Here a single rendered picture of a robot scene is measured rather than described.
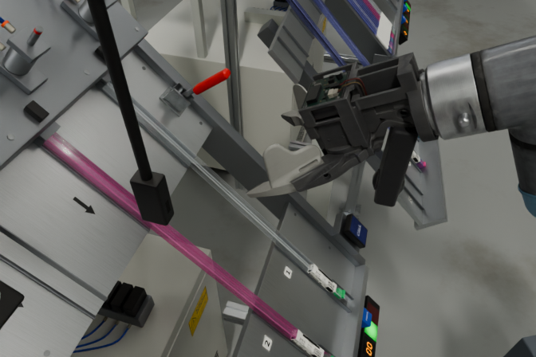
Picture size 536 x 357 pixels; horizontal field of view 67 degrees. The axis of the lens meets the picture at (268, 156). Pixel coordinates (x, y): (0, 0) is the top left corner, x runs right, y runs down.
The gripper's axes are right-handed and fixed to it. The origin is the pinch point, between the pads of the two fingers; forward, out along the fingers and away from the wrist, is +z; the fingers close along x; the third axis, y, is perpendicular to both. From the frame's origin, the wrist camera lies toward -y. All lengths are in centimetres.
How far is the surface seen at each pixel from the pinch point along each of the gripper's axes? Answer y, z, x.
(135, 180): 14.4, -3.4, 19.7
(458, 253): -118, -1, -73
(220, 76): 9.9, 3.5, -5.2
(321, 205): -44, 19, -34
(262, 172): -8.6, 8.5, -8.0
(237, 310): -57, 45, -12
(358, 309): -33.6, 0.2, 1.0
